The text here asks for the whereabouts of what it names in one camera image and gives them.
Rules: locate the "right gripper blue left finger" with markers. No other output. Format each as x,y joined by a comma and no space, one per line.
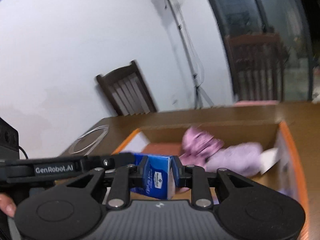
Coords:
122,180

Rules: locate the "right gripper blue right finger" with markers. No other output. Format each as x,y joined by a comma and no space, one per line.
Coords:
197,180

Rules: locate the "blue tissue pack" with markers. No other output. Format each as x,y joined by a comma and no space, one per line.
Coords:
158,179

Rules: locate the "lilac fluffy paw glove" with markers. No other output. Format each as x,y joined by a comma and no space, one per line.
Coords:
243,159

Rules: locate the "brown layered sponge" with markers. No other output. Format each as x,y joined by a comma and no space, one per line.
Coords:
163,148

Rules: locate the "person's left hand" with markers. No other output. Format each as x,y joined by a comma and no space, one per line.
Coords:
7,205

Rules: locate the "red orange cardboard box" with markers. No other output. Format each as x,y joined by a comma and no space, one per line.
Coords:
280,168

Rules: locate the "dark wooden chair left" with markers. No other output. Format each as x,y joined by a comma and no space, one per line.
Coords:
126,91

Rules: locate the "black sliding glass door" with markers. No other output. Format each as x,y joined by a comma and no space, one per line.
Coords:
284,17

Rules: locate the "studio light on stand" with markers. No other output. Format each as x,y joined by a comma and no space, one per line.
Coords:
198,91

